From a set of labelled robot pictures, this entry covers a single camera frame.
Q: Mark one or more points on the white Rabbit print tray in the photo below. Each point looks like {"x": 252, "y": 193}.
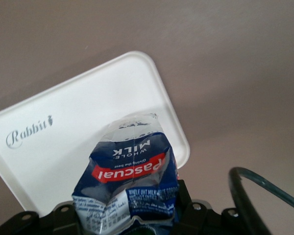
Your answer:
{"x": 88, "y": 102}

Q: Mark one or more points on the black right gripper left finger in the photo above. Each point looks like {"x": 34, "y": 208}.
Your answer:
{"x": 51, "y": 222}

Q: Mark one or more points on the blue Pascual milk carton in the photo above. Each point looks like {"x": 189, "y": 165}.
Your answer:
{"x": 127, "y": 171}

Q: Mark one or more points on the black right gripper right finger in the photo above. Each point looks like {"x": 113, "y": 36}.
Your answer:
{"x": 201, "y": 220}

